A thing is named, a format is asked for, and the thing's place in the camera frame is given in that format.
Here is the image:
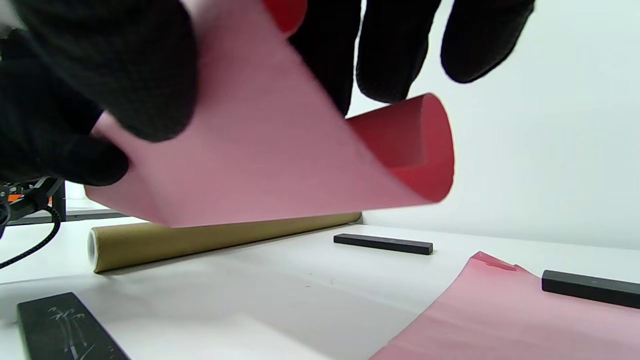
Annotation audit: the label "person's right hand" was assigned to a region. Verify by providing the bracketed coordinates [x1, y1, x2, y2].
[0, 0, 536, 187]

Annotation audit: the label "brown cardboard mailing tube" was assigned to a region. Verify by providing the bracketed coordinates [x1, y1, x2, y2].
[87, 212, 362, 274]

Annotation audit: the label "black bar paperweight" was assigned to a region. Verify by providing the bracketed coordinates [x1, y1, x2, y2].
[542, 270, 640, 309]
[16, 292, 131, 360]
[333, 233, 434, 256]

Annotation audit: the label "black braided cable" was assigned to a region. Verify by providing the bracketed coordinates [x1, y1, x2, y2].
[0, 205, 62, 271]

